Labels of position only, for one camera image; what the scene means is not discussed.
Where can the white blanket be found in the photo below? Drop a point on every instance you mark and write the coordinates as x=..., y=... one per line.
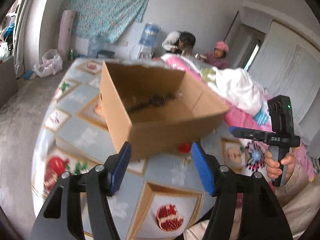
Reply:
x=237, y=87

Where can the dark-haired person in white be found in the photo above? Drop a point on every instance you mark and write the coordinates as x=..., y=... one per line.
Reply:
x=179, y=42

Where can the blue water dispenser bottle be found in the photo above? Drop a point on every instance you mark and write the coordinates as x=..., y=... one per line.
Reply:
x=149, y=34

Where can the dark grey cabinet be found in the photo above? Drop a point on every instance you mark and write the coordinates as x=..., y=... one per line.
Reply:
x=8, y=82

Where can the black waste bin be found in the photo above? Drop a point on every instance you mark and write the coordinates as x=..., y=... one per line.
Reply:
x=105, y=54

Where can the brown cardboard box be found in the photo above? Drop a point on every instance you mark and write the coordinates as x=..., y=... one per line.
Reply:
x=156, y=109

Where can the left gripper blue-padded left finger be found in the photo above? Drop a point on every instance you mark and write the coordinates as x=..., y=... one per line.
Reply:
x=104, y=181

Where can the person in pink hat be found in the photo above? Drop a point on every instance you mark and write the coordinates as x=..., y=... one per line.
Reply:
x=217, y=57

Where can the pink floral quilt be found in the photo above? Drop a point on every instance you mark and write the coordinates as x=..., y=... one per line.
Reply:
x=244, y=156

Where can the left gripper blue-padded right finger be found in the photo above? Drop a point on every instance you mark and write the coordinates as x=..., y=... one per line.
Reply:
x=220, y=182

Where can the person's right hand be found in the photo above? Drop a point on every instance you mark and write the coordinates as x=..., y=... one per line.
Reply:
x=273, y=166

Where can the teal floral wall cloth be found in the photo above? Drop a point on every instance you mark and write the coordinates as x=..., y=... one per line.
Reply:
x=108, y=18

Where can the white plastic bag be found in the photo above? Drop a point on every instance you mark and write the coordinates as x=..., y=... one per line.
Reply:
x=52, y=64

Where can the person's beige trouser leg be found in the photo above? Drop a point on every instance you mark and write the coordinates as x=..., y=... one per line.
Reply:
x=299, y=199

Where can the rolled pink mat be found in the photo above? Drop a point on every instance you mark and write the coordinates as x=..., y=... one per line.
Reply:
x=65, y=30

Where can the white wardrobe doors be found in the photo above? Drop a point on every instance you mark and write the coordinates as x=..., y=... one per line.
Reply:
x=288, y=64

